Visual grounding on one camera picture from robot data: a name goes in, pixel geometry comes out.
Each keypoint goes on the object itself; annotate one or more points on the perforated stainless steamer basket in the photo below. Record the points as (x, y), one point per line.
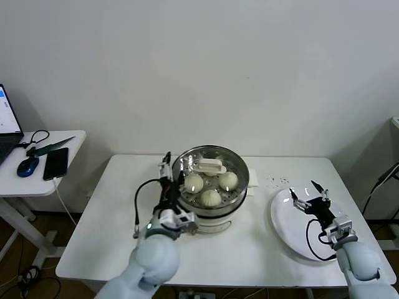
(243, 176)

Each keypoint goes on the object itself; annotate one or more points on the black open laptop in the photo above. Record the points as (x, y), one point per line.
(6, 112)

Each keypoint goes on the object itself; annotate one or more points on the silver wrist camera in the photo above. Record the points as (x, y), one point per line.
(341, 230)
(184, 221)

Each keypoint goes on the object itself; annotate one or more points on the white power strip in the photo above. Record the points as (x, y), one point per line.
(193, 295)

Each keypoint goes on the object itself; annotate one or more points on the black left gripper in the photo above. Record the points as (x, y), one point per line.
(171, 194)

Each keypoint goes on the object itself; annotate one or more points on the blue computer mouse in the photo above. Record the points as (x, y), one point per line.
(27, 166)

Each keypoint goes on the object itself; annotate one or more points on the white steamed baozi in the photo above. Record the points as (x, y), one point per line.
(193, 183)
(228, 181)
(211, 198)
(211, 174)

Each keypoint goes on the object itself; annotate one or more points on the white round plate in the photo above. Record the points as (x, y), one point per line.
(283, 224)

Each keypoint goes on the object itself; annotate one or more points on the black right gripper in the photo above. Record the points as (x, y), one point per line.
(321, 208)

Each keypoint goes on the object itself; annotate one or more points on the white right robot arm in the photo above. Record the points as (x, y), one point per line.
(361, 264)

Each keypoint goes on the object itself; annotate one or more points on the black smartphone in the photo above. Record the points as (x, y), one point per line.
(56, 163)

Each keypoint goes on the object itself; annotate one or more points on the green flat strip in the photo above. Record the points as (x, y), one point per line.
(51, 146)

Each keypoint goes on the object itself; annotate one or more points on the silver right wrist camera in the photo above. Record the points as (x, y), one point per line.
(341, 230)

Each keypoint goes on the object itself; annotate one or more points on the white side table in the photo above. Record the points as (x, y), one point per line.
(31, 187)

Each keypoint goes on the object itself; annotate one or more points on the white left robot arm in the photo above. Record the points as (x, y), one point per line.
(156, 258)

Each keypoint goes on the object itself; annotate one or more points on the white electric cooker pot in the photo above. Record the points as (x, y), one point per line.
(218, 224)

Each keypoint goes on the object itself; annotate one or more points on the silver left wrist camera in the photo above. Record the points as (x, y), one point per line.
(184, 221)

